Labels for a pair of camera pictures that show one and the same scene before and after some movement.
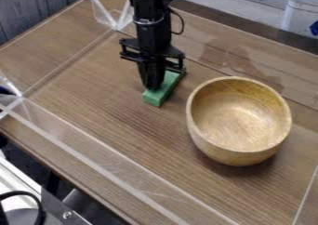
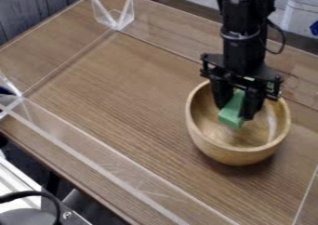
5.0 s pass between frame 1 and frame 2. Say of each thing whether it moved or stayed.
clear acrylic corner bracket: stayed
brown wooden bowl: stayed
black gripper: moved
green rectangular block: moved
